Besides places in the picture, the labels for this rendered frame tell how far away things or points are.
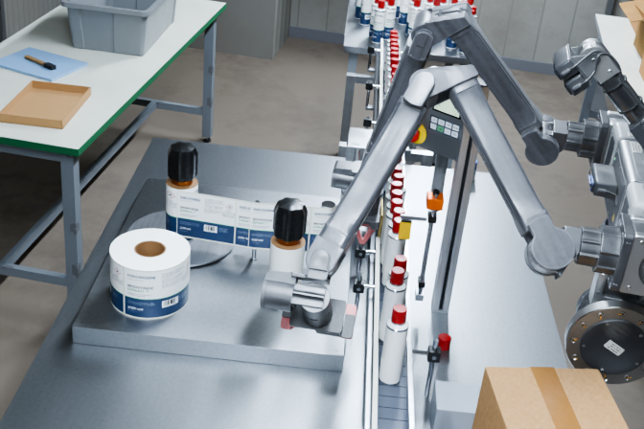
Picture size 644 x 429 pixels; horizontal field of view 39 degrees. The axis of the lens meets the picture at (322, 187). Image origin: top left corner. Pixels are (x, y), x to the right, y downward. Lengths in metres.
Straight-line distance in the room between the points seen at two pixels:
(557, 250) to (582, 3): 5.23
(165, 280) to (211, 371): 0.25
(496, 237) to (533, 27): 4.03
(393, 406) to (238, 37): 4.70
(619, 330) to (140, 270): 1.11
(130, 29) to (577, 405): 2.85
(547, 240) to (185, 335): 1.00
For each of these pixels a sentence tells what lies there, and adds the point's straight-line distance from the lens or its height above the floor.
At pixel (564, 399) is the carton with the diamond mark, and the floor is 1.12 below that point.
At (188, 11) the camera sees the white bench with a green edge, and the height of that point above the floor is 0.80.
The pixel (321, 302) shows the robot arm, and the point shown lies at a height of 1.32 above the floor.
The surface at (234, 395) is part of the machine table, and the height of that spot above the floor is 0.83.
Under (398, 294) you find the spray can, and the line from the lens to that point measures 2.25.
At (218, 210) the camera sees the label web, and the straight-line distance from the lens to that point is 2.54.
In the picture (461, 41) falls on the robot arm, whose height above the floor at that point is 1.66.
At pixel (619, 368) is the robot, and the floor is 1.08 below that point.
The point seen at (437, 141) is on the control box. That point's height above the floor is 1.32.
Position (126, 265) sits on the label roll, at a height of 1.02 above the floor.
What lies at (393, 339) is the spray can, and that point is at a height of 1.01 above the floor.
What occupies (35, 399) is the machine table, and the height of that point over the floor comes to 0.83.
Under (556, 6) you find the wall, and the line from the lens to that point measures 6.84.
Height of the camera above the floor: 2.29
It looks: 28 degrees down
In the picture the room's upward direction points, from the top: 6 degrees clockwise
